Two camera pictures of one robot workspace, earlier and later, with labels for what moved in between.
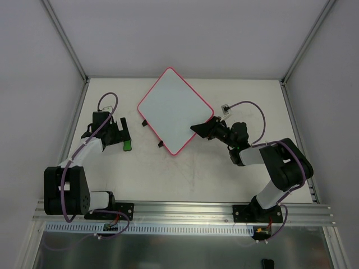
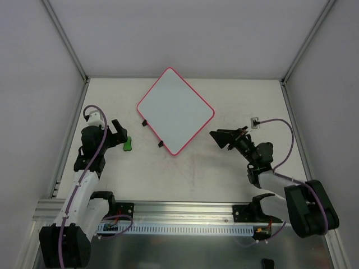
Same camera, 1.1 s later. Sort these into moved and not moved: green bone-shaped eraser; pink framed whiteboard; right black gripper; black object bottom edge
Moved: right black gripper
Not moved: black object bottom edge; pink framed whiteboard; green bone-shaped eraser
